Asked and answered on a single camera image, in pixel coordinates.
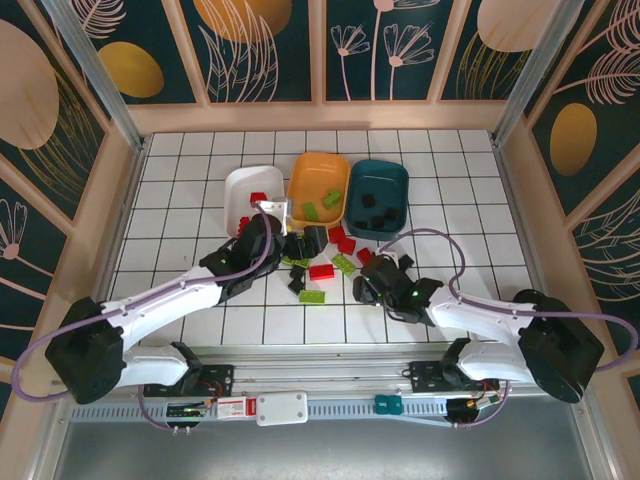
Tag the green lego brick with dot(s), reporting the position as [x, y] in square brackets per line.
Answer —
[303, 263]
[312, 297]
[287, 260]
[310, 211]
[331, 198]
[344, 263]

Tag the red lego brick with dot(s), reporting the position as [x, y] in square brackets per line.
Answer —
[245, 223]
[364, 256]
[322, 271]
[336, 234]
[258, 198]
[346, 245]

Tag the black lego brick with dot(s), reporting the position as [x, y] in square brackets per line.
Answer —
[361, 225]
[369, 200]
[392, 214]
[296, 285]
[297, 271]
[376, 222]

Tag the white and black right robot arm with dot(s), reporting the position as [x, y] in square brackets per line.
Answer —
[475, 312]

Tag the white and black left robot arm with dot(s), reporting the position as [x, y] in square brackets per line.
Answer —
[150, 300]

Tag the orange plastic container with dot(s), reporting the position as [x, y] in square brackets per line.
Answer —
[320, 172]

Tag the white plastic container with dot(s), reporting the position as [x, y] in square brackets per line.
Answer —
[250, 180]

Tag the teal plastic container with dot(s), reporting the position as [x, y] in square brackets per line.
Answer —
[380, 180]

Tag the small teal box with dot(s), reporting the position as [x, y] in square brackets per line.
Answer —
[388, 405]

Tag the black round object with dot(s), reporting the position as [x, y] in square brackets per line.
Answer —
[530, 295]

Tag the red and white labelled box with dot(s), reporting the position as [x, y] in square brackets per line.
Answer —
[235, 407]

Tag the white plastic box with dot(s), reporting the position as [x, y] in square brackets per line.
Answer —
[281, 408]

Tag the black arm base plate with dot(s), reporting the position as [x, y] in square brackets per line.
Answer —
[425, 377]
[220, 380]

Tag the aluminium mounting rail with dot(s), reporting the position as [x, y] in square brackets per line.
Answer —
[310, 372]

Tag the aluminium frame post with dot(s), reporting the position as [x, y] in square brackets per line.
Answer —
[100, 80]
[535, 65]

